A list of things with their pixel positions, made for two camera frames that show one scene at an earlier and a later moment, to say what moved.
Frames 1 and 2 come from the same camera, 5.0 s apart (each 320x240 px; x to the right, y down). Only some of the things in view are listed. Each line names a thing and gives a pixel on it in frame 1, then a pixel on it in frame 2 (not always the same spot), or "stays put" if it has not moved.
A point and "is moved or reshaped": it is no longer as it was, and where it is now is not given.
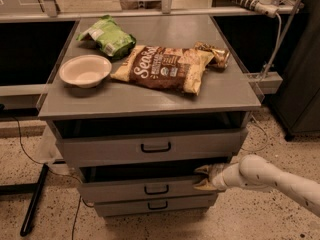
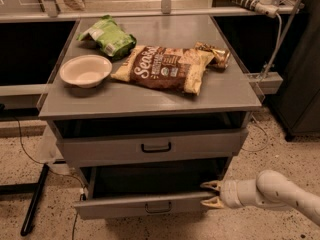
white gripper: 218,178 to 229,194
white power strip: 263,5 stays put
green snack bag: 110,39 stays put
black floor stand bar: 26,189 stays put
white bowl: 85,70 stays put
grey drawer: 142,181 is moved or reshaped
